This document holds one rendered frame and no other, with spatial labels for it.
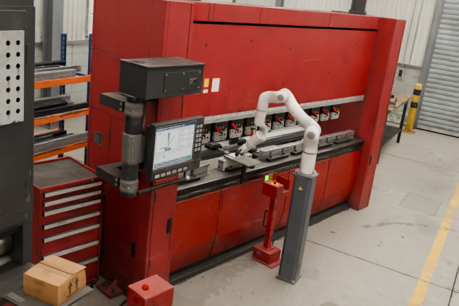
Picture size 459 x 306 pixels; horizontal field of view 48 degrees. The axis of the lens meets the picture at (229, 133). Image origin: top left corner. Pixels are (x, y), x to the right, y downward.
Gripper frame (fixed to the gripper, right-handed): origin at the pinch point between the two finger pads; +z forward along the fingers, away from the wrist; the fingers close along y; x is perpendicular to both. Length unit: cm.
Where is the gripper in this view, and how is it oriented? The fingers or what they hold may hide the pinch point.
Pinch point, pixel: (238, 154)
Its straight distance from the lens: 455.0
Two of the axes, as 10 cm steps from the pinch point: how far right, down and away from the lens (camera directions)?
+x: 4.8, 8.3, -2.9
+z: -5.7, 5.5, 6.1
